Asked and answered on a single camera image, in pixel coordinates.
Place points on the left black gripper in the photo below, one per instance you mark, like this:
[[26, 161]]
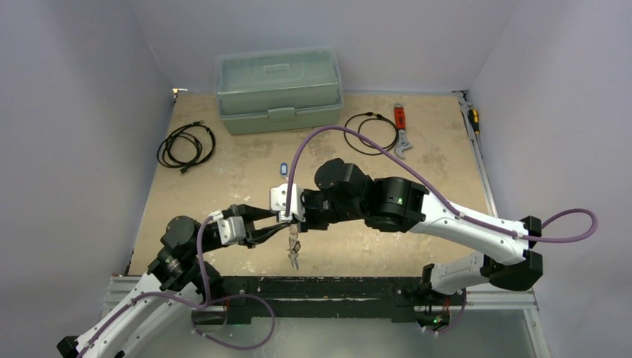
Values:
[[250, 213]]

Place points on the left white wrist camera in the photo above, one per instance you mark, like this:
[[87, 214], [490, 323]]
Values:
[[231, 229]]

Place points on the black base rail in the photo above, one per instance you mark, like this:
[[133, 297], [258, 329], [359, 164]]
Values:
[[397, 299]]

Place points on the metal keyring with keys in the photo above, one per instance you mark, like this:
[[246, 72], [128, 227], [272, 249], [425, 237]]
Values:
[[294, 246]]

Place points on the key with blue tag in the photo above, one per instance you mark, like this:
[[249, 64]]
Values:
[[284, 169]]

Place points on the yellow black screwdriver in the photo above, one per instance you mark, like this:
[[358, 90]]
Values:
[[473, 119]]

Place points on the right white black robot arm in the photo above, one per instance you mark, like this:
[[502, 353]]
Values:
[[502, 256]]

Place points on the green plastic toolbox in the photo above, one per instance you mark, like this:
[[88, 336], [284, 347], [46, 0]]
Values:
[[281, 90]]

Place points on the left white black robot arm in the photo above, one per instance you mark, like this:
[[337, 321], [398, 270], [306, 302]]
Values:
[[178, 279]]

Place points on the red handled adjustable wrench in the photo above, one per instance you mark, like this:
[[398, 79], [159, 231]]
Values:
[[403, 143]]

